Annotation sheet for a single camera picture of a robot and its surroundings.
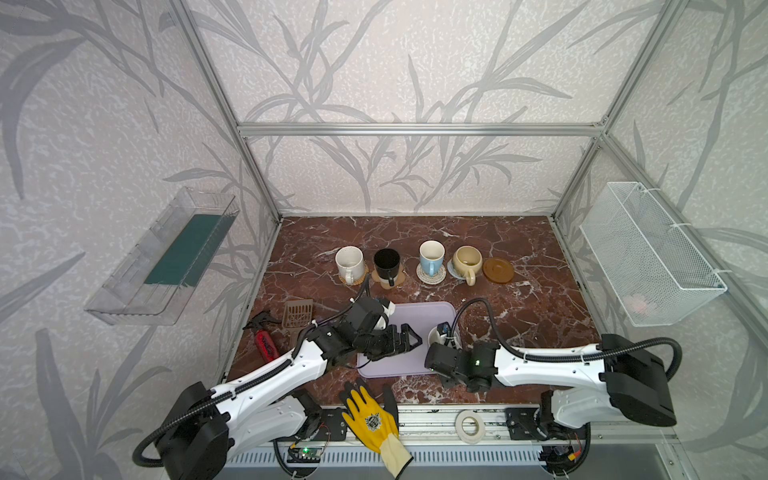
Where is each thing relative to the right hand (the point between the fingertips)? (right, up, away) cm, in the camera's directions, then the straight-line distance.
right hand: (443, 359), depth 82 cm
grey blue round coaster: (+6, +22, +20) cm, 30 cm away
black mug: (-16, +26, +11) cm, 33 cm away
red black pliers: (-54, +8, +8) cm, 56 cm away
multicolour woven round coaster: (-2, +19, +19) cm, 27 cm away
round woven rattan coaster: (-26, +19, +19) cm, 38 cm away
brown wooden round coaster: (+23, +23, +23) cm, 39 cm away
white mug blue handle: (-2, +29, +17) cm, 33 cm away
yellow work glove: (-17, -13, -10) cm, 24 cm away
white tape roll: (+3, -13, -9) cm, 16 cm away
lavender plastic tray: (-5, +9, +11) cm, 15 cm away
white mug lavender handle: (-3, +7, -2) cm, 7 cm away
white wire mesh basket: (+42, +27, -20) cm, 54 cm away
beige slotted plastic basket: (-45, +9, +11) cm, 47 cm away
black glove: (-15, -8, -4) cm, 18 cm away
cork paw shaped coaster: (-12, +20, +20) cm, 31 cm away
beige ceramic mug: (+11, +26, +20) cm, 35 cm away
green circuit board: (-35, -19, -11) cm, 41 cm away
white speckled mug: (-30, +25, +20) cm, 43 cm away
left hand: (-8, +8, -7) cm, 13 cm away
